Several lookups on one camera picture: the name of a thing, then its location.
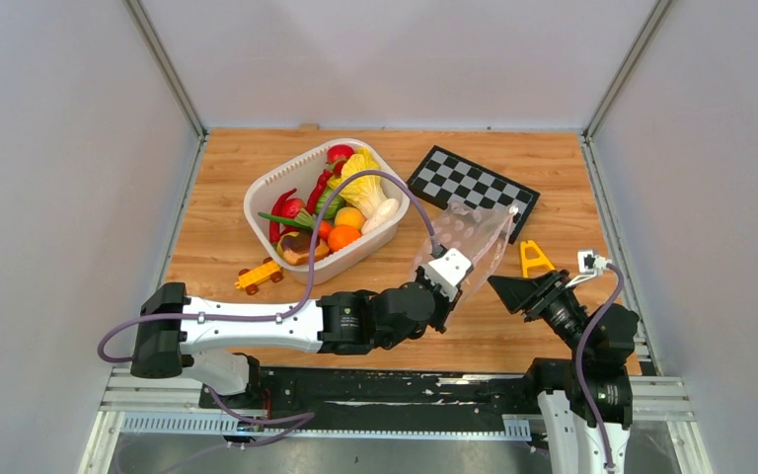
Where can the clear zip top bag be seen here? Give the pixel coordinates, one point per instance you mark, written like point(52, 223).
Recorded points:
point(480, 234)

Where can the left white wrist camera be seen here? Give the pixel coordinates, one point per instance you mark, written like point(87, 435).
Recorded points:
point(448, 272)

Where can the yellow toy car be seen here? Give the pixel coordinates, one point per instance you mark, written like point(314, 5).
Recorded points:
point(249, 280)

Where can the yellow plastic triangle piece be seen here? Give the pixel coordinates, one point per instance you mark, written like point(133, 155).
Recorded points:
point(533, 257)

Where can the green round cabbage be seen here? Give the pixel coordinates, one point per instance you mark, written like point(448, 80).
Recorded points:
point(328, 206)

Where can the orange fruit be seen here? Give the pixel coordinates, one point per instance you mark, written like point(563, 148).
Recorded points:
point(341, 236)

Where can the black white checkerboard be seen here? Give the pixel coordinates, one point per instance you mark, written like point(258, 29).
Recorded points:
point(443, 177)

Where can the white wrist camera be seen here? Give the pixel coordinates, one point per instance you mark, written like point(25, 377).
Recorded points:
point(448, 272)
point(591, 265)

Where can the red chili pepper left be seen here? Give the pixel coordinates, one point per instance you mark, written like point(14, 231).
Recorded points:
point(274, 226)

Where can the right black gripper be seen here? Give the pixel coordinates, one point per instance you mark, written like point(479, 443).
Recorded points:
point(516, 291)

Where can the yellow napa cabbage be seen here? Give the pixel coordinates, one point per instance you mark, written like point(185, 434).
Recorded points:
point(365, 193)

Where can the white plastic basket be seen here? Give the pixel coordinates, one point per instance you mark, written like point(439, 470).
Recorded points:
point(301, 173)

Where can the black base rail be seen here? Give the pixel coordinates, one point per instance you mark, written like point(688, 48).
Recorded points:
point(344, 403)

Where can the carrot with green stem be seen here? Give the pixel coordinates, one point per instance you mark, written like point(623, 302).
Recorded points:
point(303, 220)

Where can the red chili pepper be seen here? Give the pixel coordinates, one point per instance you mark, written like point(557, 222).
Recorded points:
point(319, 188)
point(274, 226)

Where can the yellow peach fruit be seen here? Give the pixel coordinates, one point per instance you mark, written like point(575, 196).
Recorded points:
point(349, 216)

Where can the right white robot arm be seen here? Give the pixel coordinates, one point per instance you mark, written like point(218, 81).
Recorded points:
point(586, 400)

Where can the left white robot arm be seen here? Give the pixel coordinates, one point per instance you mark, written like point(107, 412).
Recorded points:
point(191, 337)

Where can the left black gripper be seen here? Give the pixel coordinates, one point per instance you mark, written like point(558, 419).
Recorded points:
point(446, 306)

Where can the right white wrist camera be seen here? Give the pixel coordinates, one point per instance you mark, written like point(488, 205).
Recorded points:
point(591, 265)

